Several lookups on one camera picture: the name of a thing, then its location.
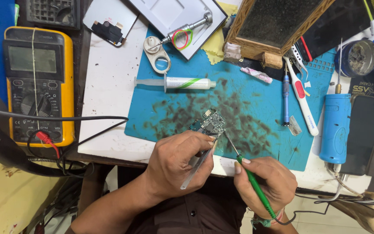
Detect black glass protector box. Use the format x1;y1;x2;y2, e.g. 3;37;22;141
348;74;374;98

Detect white cables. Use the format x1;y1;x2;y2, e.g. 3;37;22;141
324;162;374;205

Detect yellow cloth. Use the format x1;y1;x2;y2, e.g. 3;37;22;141
201;1;239;66

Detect carved wooden frame box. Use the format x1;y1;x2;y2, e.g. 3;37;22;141
223;0;337;70

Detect phone circuit board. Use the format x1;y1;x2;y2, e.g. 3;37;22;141
189;109;227;139

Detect pink patterned wrapper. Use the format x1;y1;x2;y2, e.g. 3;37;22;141
240;66;274;85

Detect blue cylindrical electric tool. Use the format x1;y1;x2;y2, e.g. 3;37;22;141
318;38;352;165

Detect yellow worn side table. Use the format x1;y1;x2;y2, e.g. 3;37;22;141
0;162;65;234

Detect person's left hand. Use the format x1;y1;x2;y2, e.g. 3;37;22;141
145;131;219;203

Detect green rubber band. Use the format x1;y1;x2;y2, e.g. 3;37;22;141
173;28;194;49

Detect yellow digital multimeter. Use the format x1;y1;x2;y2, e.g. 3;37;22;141
3;26;76;148

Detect blue silicone work mat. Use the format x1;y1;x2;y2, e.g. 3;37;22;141
124;24;337;172

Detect flux syringe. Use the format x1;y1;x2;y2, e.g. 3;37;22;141
133;73;217;94

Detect person's brown shirt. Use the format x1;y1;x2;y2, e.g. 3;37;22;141
125;176;250;234

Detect green handled soldering iron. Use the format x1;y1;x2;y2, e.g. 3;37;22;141
223;130;277;219

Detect thread wristband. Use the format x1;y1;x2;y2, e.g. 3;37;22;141
250;207;286;230

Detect black vented device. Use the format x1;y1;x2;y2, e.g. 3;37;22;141
24;0;81;31

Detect silver phone back cover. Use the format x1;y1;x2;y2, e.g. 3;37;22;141
82;0;140;48

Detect black soldering iron cable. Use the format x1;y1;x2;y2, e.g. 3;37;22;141
273;191;374;227

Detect blue precision screwdriver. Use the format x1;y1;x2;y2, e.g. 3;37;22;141
282;62;292;127

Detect red probe plug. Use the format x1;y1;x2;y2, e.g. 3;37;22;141
36;130;60;159

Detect white string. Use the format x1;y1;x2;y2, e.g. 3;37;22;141
31;27;42;131

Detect metal handpiece tool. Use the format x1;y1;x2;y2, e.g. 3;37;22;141
148;12;214;51

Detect black flat screen panel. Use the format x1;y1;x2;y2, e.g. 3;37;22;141
299;0;373;63

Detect white red handled tool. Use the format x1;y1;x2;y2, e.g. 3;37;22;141
282;55;319;137

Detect metal tweezers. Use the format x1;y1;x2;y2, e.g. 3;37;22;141
180;133;219;190

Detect razor blade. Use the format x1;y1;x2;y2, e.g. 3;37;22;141
287;115;303;137

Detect round solder paste tin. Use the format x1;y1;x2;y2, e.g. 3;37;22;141
334;39;374;78

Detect red rubber band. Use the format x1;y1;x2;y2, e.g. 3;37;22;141
171;29;189;50

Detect person's right hand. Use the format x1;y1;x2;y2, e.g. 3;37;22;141
233;157;298;220

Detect white magnifier loupe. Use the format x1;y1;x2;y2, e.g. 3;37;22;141
143;36;172;75

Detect black smartphone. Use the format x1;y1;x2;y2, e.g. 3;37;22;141
339;94;374;177

